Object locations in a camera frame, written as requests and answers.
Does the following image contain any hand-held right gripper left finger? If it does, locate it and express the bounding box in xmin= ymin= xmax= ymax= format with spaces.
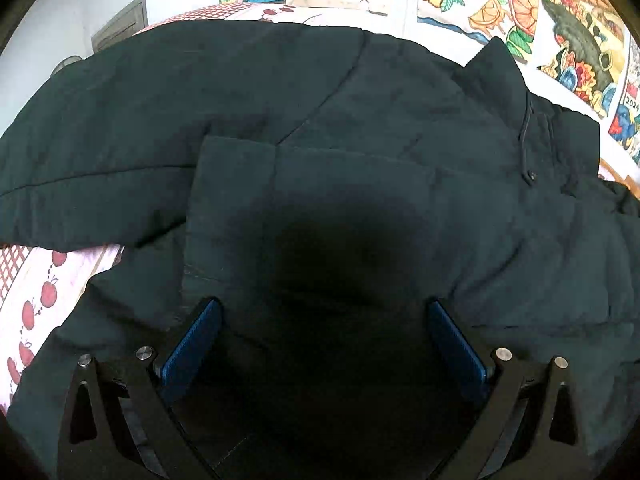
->
xmin=55 ymin=297 xmax=223 ymax=480

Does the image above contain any white electric fan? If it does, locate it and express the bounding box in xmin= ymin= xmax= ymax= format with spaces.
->
xmin=49 ymin=54 xmax=84 ymax=80

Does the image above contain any black jacket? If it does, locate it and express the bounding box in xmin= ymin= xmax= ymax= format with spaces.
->
xmin=0 ymin=20 xmax=640 ymax=480

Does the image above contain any pink apple print bedsheet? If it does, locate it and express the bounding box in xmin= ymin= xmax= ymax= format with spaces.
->
xmin=0 ymin=2 xmax=608 ymax=413

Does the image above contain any red and white calendar drawing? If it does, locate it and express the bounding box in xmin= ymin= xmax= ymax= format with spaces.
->
xmin=606 ymin=40 xmax=640 ymax=163

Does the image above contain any fruit juice drawing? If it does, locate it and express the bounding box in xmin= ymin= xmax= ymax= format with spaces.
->
xmin=416 ymin=0 xmax=545 ymax=64

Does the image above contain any grey wall panel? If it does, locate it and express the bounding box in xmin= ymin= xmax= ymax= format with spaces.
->
xmin=92 ymin=0 xmax=149 ymax=54

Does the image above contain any dark river landscape drawing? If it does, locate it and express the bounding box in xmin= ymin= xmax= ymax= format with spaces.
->
xmin=536 ymin=0 xmax=632 ymax=120

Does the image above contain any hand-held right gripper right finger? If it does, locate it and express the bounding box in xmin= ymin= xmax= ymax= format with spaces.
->
xmin=426 ymin=300 xmax=591 ymax=480

